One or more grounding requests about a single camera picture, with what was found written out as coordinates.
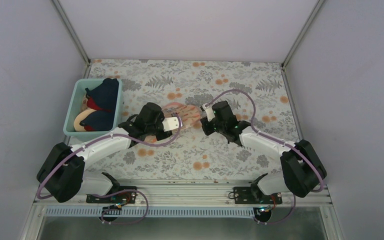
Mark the floral patterned table mat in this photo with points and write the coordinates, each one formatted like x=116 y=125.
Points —
x=254 y=90

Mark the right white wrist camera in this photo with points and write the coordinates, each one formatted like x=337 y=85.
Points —
x=207 y=108

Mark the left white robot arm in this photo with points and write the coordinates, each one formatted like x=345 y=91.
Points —
x=62 y=175

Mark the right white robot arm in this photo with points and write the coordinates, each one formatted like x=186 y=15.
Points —
x=301 y=167

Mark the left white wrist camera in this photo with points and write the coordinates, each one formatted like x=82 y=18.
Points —
x=171 y=123

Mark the navy red bra upper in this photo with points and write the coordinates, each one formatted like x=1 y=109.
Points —
x=103 y=97

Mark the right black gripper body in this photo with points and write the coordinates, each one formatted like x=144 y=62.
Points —
x=220 y=127

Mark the aluminium front rail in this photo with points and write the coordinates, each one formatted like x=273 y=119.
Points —
x=197 y=193

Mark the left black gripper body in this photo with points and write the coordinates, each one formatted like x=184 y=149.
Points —
x=150 y=129

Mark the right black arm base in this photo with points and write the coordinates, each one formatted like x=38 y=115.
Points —
x=253 y=196

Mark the navy beige bra lower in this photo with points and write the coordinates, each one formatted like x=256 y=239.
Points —
x=91 y=120

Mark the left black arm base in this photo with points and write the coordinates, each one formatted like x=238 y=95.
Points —
x=115 y=201

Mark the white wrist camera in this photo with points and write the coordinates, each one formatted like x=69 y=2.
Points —
x=171 y=123
x=207 y=108

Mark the light blue plastic bin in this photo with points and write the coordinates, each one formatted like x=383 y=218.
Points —
x=78 y=105

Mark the peach floral mesh laundry bag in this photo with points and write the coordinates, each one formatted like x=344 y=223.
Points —
x=189 y=115

